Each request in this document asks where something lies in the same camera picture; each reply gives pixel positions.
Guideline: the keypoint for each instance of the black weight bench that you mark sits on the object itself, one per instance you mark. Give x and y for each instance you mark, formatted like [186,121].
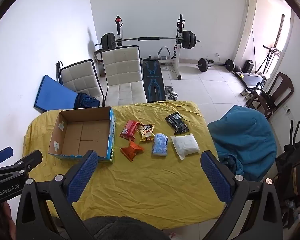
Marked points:
[152,80]

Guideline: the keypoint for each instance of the black treadmill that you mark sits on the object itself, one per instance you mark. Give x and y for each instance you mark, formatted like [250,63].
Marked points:
[250,80]

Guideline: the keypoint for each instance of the white barbell rack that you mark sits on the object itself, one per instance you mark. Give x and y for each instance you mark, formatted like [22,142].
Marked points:
[178,62]

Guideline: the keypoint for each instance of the person's left hand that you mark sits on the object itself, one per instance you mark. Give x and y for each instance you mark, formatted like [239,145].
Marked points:
[9,217]

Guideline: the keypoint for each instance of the white padded chair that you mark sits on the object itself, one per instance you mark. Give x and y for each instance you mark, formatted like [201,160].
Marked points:
[80,77]
[122,67]

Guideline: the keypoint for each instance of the cardboard box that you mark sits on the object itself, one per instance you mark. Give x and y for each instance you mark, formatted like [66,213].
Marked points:
[90,135]

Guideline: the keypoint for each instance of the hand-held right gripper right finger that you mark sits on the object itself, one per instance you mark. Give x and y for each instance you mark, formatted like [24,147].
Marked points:
[215,177]

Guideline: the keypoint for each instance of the red snack packet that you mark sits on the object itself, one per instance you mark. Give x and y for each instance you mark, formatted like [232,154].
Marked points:
[130,130]

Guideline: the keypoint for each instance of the black backpack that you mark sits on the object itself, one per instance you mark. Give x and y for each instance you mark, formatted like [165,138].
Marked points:
[290,172]

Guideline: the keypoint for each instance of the blue folded mat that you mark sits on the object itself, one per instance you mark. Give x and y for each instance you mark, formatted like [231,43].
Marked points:
[53,93]

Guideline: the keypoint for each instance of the short barbell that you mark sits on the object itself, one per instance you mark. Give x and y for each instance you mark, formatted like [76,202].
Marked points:
[203,65]

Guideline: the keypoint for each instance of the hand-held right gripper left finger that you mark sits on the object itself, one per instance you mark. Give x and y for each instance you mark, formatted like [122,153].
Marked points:
[82,177]

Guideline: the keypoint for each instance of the yellow tablecloth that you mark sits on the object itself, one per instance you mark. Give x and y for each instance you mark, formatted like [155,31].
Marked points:
[152,185]

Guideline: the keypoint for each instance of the teal cover cloth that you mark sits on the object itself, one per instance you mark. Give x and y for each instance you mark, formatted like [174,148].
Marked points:
[240,135]

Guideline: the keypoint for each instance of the dark blue cloth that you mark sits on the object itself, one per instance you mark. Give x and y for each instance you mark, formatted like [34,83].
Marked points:
[86,101]

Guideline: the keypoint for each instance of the yellow panda snack packet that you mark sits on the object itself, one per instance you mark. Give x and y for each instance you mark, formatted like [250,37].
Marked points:
[147,132]

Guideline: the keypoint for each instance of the brown wooden stool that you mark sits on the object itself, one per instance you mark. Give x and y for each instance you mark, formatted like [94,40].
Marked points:
[98,55]

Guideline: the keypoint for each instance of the white soft packet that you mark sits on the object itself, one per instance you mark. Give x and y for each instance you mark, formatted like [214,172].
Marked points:
[185,146]

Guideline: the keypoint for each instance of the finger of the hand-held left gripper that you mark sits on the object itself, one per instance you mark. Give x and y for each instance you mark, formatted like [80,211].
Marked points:
[2,154]
[27,158]

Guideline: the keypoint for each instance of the long barbell with plates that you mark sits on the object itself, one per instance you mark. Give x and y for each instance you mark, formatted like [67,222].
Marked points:
[148,39]

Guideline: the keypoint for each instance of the dark wooden chair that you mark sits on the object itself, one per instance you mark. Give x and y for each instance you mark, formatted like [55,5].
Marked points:
[285,85]

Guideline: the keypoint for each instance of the black folded frame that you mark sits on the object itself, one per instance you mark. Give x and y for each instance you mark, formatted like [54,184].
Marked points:
[58,72]

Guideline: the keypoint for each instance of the orange snack packet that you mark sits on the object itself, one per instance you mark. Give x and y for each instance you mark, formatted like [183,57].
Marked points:
[131,151]

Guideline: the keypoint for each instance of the light blue tissue pack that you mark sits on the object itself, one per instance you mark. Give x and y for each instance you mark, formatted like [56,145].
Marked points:
[160,145]

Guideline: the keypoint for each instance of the pair of shoes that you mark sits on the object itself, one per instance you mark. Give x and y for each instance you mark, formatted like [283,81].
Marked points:
[246,93]

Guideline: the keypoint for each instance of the black foil packet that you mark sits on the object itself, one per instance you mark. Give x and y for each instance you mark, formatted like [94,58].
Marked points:
[177,123]

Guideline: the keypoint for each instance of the black speaker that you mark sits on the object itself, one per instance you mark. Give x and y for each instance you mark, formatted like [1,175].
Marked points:
[248,66]

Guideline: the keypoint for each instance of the person's dark fleece clothing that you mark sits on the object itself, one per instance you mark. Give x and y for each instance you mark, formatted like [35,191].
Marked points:
[125,230]

